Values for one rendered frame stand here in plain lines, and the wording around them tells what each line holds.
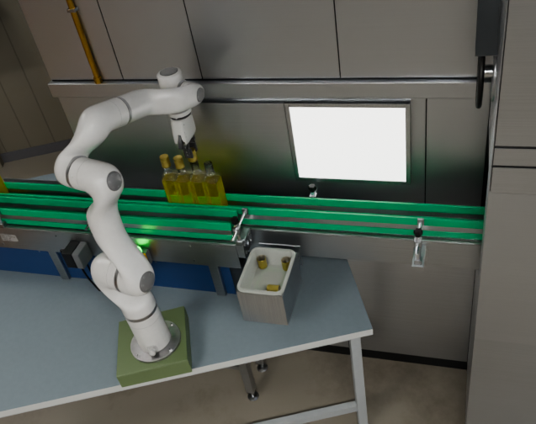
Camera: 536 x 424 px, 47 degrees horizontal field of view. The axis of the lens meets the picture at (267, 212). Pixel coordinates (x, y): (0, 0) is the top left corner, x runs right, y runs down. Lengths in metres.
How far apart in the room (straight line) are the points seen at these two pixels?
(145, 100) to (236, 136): 0.47
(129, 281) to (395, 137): 1.01
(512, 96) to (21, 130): 4.26
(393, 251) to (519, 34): 0.98
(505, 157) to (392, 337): 1.42
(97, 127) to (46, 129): 3.44
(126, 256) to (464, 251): 1.14
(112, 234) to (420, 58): 1.11
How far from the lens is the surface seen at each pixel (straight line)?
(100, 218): 1.93
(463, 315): 2.83
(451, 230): 2.22
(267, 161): 2.35
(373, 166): 2.28
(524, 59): 1.64
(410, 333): 2.96
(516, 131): 1.75
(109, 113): 1.89
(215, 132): 2.35
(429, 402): 3.06
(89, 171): 1.85
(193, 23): 2.18
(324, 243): 2.31
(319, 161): 2.30
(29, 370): 2.62
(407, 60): 2.07
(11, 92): 5.19
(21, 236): 2.81
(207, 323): 2.47
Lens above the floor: 2.58
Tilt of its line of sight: 39 degrees down
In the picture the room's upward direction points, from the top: 11 degrees counter-clockwise
